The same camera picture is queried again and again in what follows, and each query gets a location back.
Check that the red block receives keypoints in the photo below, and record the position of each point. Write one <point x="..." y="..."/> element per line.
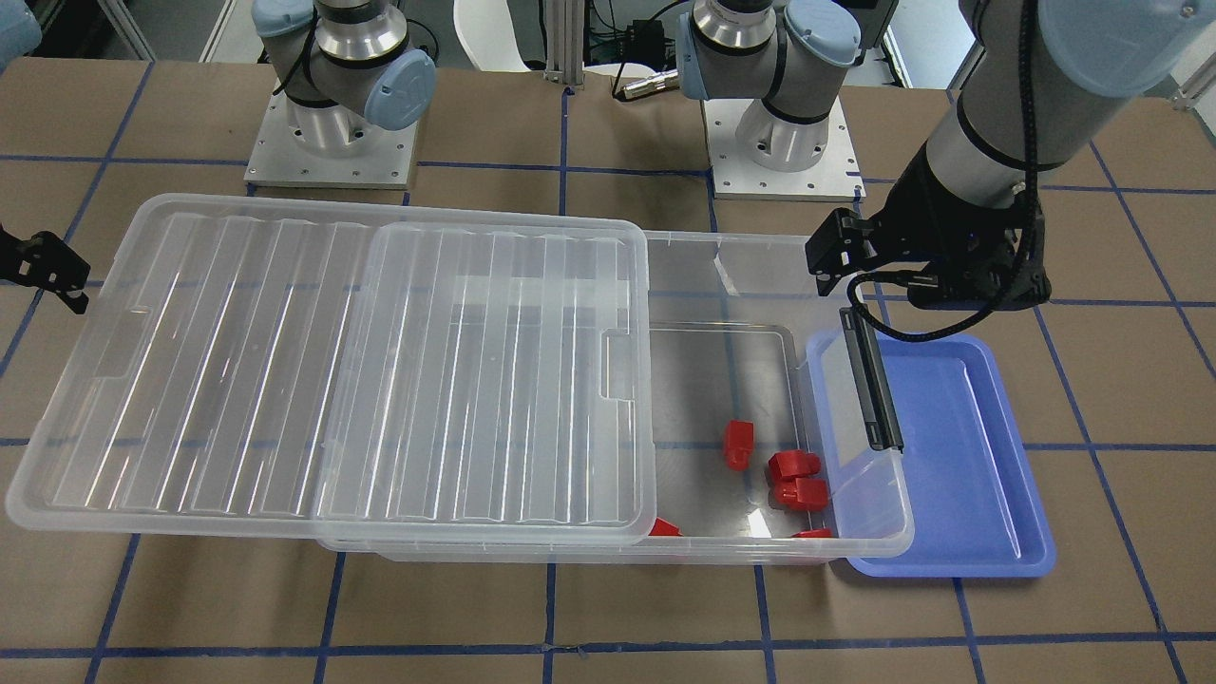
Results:
<point x="738" y="445"/>
<point x="804" y="494"/>
<point x="662" y="528"/>
<point x="821" y="533"/>
<point x="792" y="464"/>

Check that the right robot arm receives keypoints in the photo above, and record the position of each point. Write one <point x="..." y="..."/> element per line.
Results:
<point x="347" y="73"/>

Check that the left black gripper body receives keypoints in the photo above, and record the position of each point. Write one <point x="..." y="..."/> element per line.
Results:
<point x="923" y="214"/>

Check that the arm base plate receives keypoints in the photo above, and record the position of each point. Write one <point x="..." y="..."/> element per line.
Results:
<point x="755" y="156"/>
<point x="299" y="147"/>

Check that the blue plastic tray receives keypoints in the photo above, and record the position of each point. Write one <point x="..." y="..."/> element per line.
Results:
<point x="958" y="500"/>

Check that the red block under lid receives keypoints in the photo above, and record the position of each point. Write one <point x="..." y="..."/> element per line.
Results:
<point x="662" y="528"/>

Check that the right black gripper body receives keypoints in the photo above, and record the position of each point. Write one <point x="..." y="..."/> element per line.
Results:
<point x="40" y="261"/>

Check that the clear plastic storage box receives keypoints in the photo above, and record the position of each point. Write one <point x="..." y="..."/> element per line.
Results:
<point x="730" y="316"/>

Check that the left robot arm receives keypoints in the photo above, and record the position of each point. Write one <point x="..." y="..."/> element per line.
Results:
<point x="1052" y="74"/>

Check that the clear plastic box lid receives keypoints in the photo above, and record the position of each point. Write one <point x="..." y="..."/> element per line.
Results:
<point x="350" y="372"/>

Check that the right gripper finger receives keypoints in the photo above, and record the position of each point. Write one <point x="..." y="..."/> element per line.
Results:
<point x="77" y="301"/>

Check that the aluminium frame post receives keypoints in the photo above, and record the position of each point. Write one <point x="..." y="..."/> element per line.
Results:
<point x="564" y="39"/>

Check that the white chair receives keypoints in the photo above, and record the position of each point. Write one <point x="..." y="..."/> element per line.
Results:
<point x="485" y="30"/>

